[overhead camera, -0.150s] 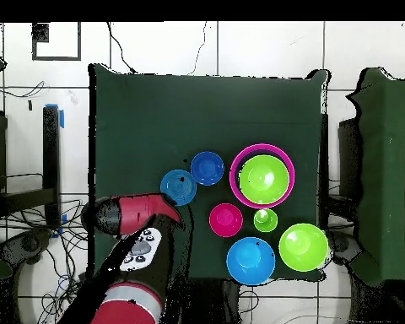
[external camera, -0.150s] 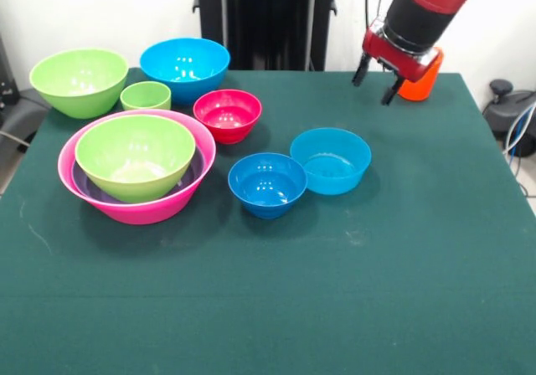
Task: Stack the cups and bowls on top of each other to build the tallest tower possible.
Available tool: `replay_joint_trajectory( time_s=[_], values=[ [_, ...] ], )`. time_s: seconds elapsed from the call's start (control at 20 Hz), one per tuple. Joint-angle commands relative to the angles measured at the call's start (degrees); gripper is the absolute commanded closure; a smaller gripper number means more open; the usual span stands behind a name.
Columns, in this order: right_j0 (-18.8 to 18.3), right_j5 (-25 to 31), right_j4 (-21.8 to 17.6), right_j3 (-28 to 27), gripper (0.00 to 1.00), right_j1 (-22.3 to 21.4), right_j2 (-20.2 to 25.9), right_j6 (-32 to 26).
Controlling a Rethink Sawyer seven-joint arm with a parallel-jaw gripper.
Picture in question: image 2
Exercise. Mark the pink large bowl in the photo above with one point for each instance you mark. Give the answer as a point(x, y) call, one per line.
point(142, 215)

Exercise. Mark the black stand base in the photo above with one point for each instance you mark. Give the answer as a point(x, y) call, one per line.
point(21, 111)
point(508, 111)

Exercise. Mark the blue large bowl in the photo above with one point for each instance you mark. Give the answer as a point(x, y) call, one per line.
point(184, 69)

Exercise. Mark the orange cup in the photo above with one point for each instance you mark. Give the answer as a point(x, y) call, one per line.
point(424, 86)

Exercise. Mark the lime green large bowl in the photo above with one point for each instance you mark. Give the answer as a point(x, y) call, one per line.
point(79, 82)
point(134, 157)

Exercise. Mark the turquoise bowl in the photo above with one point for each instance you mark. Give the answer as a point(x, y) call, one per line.
point(335, 165)

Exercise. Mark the red small bowl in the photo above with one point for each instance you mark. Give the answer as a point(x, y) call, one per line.
point(227, 115)

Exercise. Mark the dark green table cloth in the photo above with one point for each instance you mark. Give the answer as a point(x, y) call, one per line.
point(268, 287)

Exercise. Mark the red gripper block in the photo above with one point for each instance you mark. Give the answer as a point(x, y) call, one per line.
point(393, 59)

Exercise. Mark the lime green small cup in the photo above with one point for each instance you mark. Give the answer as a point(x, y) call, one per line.
point(145, 95)

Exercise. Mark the dark blue small bowl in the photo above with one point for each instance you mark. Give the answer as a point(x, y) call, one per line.
point(267, 186)

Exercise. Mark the purple shallow bowl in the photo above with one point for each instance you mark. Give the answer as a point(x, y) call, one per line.
point(193, 174)

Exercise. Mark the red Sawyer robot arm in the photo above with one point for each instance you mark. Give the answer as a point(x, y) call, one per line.
point(427, 6)

